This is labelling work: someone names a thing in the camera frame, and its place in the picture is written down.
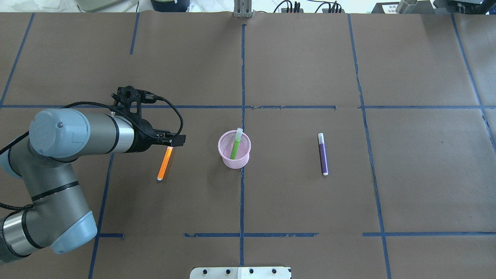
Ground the pink mesh pen holder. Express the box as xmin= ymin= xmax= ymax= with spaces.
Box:
xmin=217 ymin=128 xmax=251 ymax=169

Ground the purple highlighter pen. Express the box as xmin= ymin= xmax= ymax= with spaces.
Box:
xmin=317 ymin=133 xmax=329 ymax=176

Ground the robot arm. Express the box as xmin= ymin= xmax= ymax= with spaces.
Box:
xmin=1 ymin=86 xmax=186 ymax=264

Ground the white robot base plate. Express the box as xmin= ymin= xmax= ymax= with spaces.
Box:
xmin=189 ymin=266 xmax=292 ymax=279

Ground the grey aluminium frame post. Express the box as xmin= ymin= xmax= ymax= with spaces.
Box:
xmin=233 ymin=0 xmax=253 ymax=18

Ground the steel cup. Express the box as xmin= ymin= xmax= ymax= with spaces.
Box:
xmin=396 ymin=0 xmax=418 ymax=14

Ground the green highlighter pen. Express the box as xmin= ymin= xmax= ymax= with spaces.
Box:
xmin=229 ymin=128 xmax=243 ymax=160

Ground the orange highlighter pen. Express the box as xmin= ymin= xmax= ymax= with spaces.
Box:
xmin=157 ymin=146 xmax=173 ymax=181

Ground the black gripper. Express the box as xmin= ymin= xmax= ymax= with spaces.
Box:
xmin=112 ymin=86 xmax=186 ymax=153

